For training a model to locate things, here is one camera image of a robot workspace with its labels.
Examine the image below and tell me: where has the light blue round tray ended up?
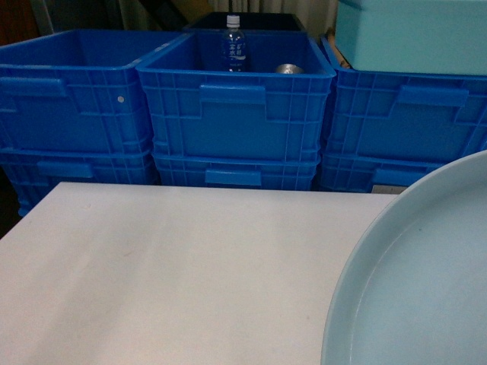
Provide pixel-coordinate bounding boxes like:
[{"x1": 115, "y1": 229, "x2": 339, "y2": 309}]
[{"x1": 321, "y1": 152, "x2": 486, "y2": 364}]

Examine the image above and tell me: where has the blue crate bottom middle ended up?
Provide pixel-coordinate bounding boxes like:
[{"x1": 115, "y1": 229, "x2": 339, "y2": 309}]
[{"x1": 153, "y1": 153, "x2": 318, "y2": 191}]

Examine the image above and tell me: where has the blue crate top middle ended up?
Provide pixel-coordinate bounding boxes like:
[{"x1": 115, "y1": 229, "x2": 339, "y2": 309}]
[{"x1": 137, "y1": 32, "x2": 335, "y2": 162}]

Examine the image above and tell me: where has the blue crate bottom right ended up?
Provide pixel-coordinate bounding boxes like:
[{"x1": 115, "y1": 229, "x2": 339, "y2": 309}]
[{"x1": 316, "y1": 152, "x2": 442, "y2": 193}]

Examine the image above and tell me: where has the silver metal can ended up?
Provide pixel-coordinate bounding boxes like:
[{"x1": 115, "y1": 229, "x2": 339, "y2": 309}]
[{"x1": 275, "y1": 63, "x2": 304, "y2": 75}]

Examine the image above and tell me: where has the clear water bottle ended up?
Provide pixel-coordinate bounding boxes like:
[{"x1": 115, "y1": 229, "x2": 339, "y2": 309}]
[{"x1": 220, "y1": 14, "x2": 247, "y2": 72}]

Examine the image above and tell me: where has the dark blue rear crate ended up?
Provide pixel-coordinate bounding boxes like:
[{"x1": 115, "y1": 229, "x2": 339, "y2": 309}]
[{"x1": 184, "y1": 12, "x2": 306, "y2": 32}]

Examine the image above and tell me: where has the blue crate top right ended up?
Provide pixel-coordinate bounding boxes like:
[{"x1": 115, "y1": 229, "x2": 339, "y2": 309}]
[{"x1": 320, "y1": 36, "x2": 486, "y2": 163}]

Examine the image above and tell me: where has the blue crate top left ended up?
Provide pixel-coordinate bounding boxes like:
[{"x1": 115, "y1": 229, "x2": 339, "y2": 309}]
[{"x1": 1, "y1": 30, "x2": 179, "y2": 154}]

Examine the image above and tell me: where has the blue crate bottom left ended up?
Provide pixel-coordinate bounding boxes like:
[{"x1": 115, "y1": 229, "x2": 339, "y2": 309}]
[{"x1": 1, "y1": 148, "x2": 161, "y2": 216}]

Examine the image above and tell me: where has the teal foam box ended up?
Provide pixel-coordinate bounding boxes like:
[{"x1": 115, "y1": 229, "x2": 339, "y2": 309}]
[{"x1": 336, "y1": 1, "x2": 486, "y2": 75}]

